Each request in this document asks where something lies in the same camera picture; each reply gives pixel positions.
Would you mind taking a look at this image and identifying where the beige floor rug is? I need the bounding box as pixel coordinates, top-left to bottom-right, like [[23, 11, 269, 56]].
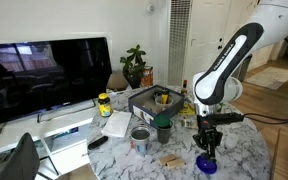
[[246, 67, 288, 90]]

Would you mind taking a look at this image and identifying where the hot sauce bottle red cap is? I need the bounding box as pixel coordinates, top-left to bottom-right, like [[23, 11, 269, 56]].
[[181, 80, 187, 95]]

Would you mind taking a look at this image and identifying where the potted green plant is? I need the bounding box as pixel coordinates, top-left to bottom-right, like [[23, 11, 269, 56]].
[[120, 45, 146, 89]]

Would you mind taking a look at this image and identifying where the yellow bottle in box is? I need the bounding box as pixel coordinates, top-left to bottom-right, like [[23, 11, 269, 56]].
[[161, 88, 169, 104]]

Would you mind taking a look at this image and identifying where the black remote control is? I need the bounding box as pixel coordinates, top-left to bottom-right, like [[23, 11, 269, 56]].
[[88, 136, 108, 150]]

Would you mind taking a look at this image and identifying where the dark cup with green lid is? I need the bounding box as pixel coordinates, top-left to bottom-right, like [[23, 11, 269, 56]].
[[153, 115, 173, 144]]

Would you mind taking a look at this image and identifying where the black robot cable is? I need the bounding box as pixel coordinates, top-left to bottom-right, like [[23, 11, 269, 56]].
[[243, 36, 288, 126]]

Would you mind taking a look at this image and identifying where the silver metal tumbler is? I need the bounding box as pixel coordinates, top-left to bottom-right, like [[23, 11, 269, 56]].
[[130, 125, 151, 156]]

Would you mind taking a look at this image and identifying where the black office chair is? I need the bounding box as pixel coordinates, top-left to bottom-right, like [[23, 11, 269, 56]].
[[0, 133, 40, 180]]

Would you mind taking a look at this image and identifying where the white cup in box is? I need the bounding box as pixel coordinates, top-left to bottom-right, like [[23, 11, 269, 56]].
[[155, 96, 174, 112]]

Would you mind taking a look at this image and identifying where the orange snack box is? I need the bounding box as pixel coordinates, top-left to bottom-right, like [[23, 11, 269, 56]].
[[141, 66, 153, 87]]

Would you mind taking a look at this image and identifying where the yellow package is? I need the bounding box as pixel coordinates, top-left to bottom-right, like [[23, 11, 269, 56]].
[[178, 104, 195, 116]]

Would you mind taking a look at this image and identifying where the black flat screen television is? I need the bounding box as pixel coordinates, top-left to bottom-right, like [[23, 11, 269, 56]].
[[0, 37, 112, 123]]

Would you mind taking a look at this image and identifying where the yellow vitamin bottle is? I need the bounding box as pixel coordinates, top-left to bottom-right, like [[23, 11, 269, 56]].
[[98, 93, 113, 117]]

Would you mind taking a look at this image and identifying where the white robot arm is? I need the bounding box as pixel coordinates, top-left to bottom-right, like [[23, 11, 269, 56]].
[[192, 0, 288, 162]]

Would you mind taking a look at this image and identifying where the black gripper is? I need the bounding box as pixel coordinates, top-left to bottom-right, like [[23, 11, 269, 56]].
[[193, 113, 244, 162]]

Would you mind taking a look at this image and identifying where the wooden block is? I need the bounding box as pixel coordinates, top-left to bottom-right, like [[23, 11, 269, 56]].
[[166, 159, 185, 169], [159, 154, 177, 165]]

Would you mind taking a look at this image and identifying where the lower wooden block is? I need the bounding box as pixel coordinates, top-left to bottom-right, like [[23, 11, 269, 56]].
[[166, 159, 185, 169]]

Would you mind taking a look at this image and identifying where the dark blue cardboard box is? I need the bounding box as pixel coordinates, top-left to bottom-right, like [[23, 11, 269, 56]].
[[128, 85, 185, 126]]

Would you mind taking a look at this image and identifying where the white tv stand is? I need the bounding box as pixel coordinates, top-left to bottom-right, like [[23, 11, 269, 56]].
[[0, 100, 98, 179]]

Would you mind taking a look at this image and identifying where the blue round lid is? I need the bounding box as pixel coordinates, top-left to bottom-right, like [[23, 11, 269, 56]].
[[195, 155, 217, 174]]

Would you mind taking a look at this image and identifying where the silver trash can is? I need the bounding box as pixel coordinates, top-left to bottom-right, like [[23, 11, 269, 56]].
[[236, 55, 252, 81]]

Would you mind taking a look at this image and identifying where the upper wooden block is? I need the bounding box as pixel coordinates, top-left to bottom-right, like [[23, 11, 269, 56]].
[[159, 154, 177, 165]]

